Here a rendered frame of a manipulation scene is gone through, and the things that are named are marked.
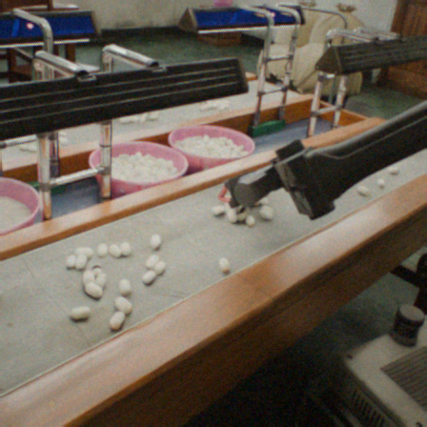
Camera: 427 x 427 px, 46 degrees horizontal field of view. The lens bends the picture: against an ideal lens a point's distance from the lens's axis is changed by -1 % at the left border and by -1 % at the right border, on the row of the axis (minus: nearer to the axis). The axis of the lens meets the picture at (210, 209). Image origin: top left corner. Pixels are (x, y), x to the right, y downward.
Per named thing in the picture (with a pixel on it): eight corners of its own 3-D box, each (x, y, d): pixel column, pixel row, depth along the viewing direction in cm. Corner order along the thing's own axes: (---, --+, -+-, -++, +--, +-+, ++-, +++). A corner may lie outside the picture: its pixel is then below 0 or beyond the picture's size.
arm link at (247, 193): (315, 181, 107) (296, 146, 106) (285, 202, 99) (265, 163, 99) (275, 197, 116) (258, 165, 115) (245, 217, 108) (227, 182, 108)
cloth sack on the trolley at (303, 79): (364, 97, 428) (376, 53, 410) (312, 110, 382) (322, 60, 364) (313, 80, 462) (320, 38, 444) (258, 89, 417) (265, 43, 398)
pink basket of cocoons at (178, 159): (200, 186, 148) (203, 156, 144) (154, 225, 127) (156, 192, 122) (124, 163, 157) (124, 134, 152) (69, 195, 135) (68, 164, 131)
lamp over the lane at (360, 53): (437, 58, 170) (444, 36, 167) (337, 77, 130) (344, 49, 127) (416, 52, 175) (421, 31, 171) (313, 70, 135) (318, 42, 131)
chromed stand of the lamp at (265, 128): (285, 129, 200) (306, 11, 178) (252, 138, 187) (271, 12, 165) (250, 114, 211) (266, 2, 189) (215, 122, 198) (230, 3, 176)
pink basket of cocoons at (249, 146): (267, 174, 161) (272, 147, 156) (207, 195, 143) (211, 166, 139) (210, 146, 176) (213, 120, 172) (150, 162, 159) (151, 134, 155)
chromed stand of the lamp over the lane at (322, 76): (373, 165, 176) (410, 35, 154) (342, 179, 163) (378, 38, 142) (329, 147, 187) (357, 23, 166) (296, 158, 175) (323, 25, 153)
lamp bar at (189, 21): (305, 25, 203) (309, 7, 200) (193, 32, 163) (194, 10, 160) (290, 21, 208) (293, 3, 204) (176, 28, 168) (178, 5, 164)
